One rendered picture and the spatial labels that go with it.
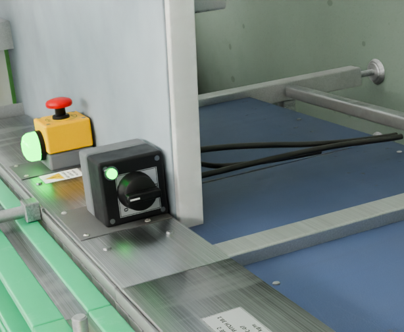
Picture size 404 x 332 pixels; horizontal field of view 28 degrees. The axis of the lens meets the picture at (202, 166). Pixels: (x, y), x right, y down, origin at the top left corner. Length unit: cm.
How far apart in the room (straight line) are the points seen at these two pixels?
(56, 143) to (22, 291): 39
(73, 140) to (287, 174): 32
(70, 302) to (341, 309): 27
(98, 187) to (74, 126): 28
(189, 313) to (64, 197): 41
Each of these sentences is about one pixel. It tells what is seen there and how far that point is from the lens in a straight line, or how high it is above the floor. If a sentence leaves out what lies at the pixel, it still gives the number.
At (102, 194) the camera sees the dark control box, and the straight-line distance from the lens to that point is 96.
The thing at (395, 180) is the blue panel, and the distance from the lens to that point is 112.
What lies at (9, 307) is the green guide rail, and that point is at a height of 95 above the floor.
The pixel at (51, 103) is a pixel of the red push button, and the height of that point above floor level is 80.
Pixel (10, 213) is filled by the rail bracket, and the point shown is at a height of 92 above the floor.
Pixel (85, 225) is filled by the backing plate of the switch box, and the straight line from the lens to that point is 99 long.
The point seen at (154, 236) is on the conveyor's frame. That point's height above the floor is 80.
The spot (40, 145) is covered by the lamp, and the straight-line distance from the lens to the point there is 124.
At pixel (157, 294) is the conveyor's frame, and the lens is 79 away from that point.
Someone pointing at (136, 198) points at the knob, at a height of 81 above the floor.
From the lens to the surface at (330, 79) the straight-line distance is 178.
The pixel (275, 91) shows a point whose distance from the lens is 172.
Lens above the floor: 109
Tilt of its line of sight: 22 degrees down
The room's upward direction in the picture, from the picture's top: 103 degrees counter-clockwise
